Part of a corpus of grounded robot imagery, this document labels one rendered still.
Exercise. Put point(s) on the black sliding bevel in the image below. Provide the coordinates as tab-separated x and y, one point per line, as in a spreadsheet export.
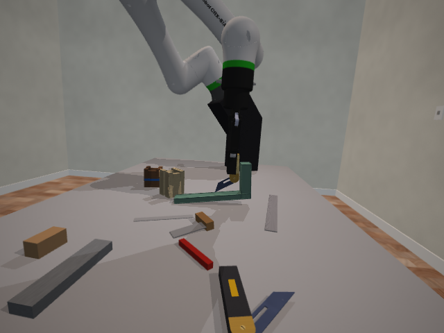
237	311

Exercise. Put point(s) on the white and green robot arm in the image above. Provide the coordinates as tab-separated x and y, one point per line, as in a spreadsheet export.
239	37

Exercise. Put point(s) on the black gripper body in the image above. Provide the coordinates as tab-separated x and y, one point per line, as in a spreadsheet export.
236	100

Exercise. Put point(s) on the green l-shaped frame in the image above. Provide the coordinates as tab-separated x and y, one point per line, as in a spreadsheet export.
244	191

